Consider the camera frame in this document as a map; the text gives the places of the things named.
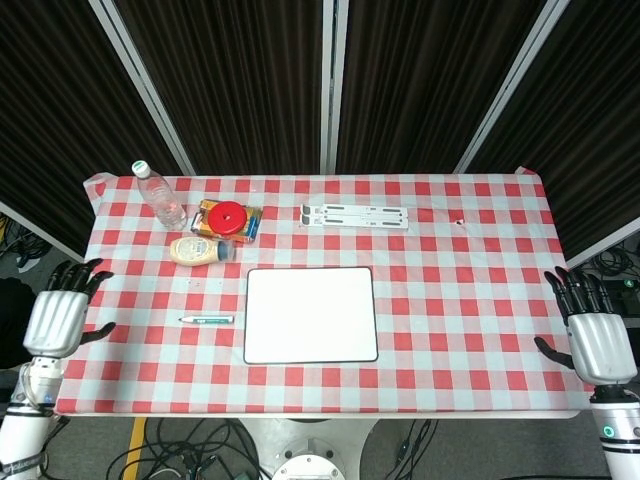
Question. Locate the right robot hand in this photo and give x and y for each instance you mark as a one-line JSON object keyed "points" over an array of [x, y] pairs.
{"points": [[597, 350]]}

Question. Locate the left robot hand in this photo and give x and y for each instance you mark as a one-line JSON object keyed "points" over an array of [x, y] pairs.
{"points": [[54, 320]]}

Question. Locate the green marker pen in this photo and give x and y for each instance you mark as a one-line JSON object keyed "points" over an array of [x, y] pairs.
{"points": [[207, 319]]}

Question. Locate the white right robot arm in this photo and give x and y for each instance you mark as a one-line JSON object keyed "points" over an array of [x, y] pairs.
{"points": [[616, 430]]}

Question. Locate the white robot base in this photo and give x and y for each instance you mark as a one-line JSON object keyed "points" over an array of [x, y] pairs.
{"points": [[306, 450]]}

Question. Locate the white board mat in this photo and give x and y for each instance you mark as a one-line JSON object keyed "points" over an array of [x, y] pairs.
{"points": [[310, 315]]}

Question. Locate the red white checkered tablecloth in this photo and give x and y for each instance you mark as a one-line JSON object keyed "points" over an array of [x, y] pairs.
{"points": [[320, 295]]}

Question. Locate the person in black clothes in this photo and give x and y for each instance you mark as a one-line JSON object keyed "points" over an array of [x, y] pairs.
{"points": [[12, 320]]}

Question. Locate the black electronic box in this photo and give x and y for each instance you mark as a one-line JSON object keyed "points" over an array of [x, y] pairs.
{"points": [[622, 292]]}

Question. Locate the yellow floor tape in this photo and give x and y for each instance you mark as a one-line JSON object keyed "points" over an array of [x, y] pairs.
{"points": [[133, 447]]}

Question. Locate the beige squeeze sauce bottle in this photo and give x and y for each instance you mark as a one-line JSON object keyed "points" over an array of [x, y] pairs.
{"points": [[197, 250]]}

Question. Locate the clear plastic water bottle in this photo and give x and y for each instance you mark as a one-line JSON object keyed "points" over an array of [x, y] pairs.
{"points": [[159, 197]]}

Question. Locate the red round lid container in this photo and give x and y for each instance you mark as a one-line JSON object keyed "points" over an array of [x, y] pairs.
{"points": [[228, 217]]}

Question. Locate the orange battery pack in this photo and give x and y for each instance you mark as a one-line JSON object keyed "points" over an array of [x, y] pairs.
{"points": [[250, 227]]}

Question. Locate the white plastic bracket strip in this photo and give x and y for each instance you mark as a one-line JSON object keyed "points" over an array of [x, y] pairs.
{"points": [[354, 217]]}

